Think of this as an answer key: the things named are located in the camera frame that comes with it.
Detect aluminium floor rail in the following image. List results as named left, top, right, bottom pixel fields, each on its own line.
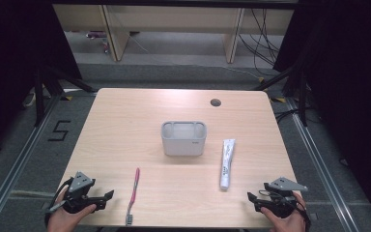
left=284, top=98, right=360, bottom=232
left=0, top=95, right=62, bottom=232

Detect small colourful floor clutter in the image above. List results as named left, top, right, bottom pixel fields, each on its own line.
left=86, top=30, right=111, bottom=54

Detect black metal stand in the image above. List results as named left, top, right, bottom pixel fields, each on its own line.
left=33, top=66, right=98, bottom=128
left=252, top=62, right=309, bottom=128

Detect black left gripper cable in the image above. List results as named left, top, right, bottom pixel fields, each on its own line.
left=43, top=177, right=75, bottom=228

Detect bundle of black hanging cables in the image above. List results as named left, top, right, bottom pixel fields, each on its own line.
left=238, top=9, right=284, bottom=77

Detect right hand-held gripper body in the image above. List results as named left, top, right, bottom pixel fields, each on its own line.
left=264, top=176, right=308, bottom=218

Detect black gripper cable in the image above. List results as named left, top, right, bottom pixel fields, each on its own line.
left=298, top=204, right=312, bottom=232
left=43, top=177, right=75, bottom=228

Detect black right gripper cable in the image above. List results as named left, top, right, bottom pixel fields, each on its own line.
left=298, top=204, right=312, bottom=232

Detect black floor cable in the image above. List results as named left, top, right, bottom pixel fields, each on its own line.
left=274, top=107, right=301, bottom=124

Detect pink toothbrush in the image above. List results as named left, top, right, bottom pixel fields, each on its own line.
left=125, top=167, right=141, bottom=226

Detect coiled white cable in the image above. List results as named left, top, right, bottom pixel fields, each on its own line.
left=22, top=91, right=38, bottom=109

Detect light wooden desk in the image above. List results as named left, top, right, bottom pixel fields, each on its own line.
left=51, top=3, right=296, bottom=64

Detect person's right hand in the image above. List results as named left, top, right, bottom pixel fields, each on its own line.
left=260, top=192, right=307, bottom=232

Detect white toothpaste tube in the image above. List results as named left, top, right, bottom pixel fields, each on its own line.
left=219, top=138, right=237, bottom=191

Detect grey toothbrush holder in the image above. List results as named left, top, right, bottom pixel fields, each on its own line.
left=160, top=120, right=208, bottom=158

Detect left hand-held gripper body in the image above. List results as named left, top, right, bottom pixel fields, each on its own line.
left=45, top=171, right=95, bottom=214

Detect person's left hand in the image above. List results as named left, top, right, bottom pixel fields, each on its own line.
left=46, top=189, right=97, bottom=232

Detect black curtain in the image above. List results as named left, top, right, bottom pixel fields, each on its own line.
left=0, top=0, right=82, bottom=162
left=272, top=0, right=371, bottom=226

